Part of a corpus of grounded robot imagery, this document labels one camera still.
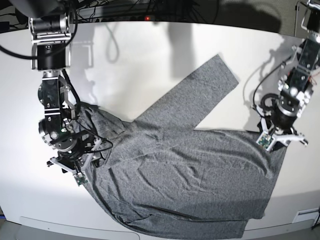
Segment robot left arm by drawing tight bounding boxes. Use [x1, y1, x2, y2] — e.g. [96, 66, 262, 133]
[252, 0, 320, 152]

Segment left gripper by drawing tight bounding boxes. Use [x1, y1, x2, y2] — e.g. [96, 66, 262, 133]
[257, 96, 309, 153]

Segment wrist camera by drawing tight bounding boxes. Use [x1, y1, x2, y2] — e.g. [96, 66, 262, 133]
[73, 172, 88, 186]
[256, 131, 275, 152]

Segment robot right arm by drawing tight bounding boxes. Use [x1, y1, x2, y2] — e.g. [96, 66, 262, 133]
[11, 0, 103, 184]

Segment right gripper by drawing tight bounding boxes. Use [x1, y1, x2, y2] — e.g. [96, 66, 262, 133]
[46, 137, 105, 176]

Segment grey long-sleeve T-shirt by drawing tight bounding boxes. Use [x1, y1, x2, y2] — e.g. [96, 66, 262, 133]
[79, 56, 286, 240]

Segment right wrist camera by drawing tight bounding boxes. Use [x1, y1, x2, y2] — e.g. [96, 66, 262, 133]
[73, 172, 88, 186]

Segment white metal stand frame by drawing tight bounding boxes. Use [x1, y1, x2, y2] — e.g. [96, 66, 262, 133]
[293, 0, 310, 39]

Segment black power strip red light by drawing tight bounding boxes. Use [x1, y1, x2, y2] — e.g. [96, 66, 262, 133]
[93, 15, 188, 23]

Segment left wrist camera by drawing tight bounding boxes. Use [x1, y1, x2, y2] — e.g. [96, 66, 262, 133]
[256, 131, 275, 152]

